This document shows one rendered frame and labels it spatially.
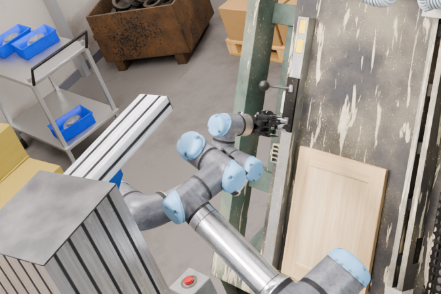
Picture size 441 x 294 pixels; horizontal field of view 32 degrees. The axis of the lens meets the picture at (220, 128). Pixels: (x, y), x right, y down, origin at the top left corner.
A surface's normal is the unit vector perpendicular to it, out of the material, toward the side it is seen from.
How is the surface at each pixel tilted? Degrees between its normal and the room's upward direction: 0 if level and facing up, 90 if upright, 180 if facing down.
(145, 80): 0
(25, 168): 0
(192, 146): 29
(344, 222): 54
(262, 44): 90
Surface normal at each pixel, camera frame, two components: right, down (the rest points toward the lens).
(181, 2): 0.91, -0.06
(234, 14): -0.62, 0.59
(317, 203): -0.70, 0.02
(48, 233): -0.30, -0.78
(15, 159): 0.79, 0.11
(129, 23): -0.30, 0.62
